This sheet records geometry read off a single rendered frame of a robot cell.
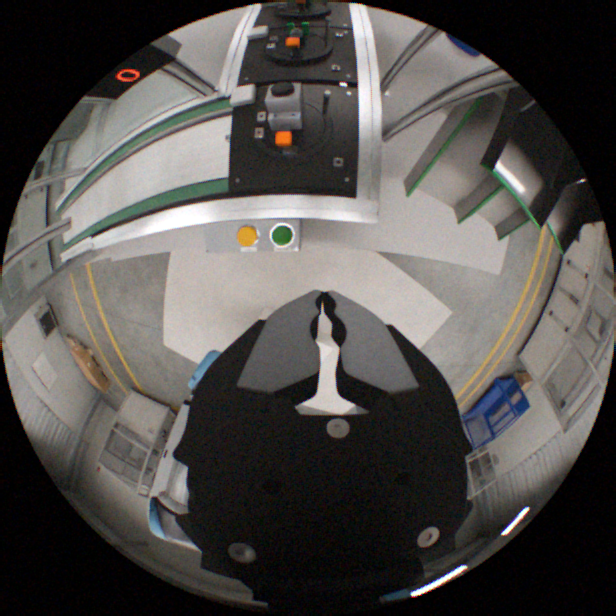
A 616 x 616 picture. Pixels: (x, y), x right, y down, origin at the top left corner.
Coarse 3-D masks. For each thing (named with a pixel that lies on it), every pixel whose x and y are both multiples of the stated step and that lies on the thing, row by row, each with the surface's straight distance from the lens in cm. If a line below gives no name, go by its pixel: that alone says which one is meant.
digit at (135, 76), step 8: (128, 64) 34; (112, 72) 35; (120, 72) 35; (128, 72) 35; (136, 72) 35; (144, 72) 36; (104, 80) 36; (112, 80) 36; (120, 80) 37; (128, 80) 37; (136, 80) 37
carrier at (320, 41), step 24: (288, 24) 54; (264, 48) 54; (288, 48) 52; (312, 48) 52; (336, 48) 55; (240, 72) 52; (264, 72) 50; (288, 72) 48; (312, 72) 48; (336, 72) 48
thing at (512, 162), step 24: (528, 96) 25; (504, 120) 25; (528, 120) 29; (504, 144) 23; (528, 144) 29; (552, 144) 33; (504, 168) 26; (528, 168) 29; (552, 168) 34; (576, 168) 35; (528, 192) 30; (552, 192) 34; (528, 216) 31
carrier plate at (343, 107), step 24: (264, 96) 45; (312, 96) 44; (336, 96) 44; (240, 120) 44; (336, 120) 41; (240, 144) 42; (336, 144) 39; (240, 168) 40; (264, 168) 39; (288, 168) 38; (312, 168) 38; (336, 168) 38
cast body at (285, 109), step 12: (276, 84) 31; (288, 84) 30; (300, 84) 32; (276, 96) 29; (288, 96) 29; (300, 96) 30; (276, 108) 30; (288, 108) 30; (300, 108) 30; (276, 120) 30; (288, 120) 30; (300, 120) 30
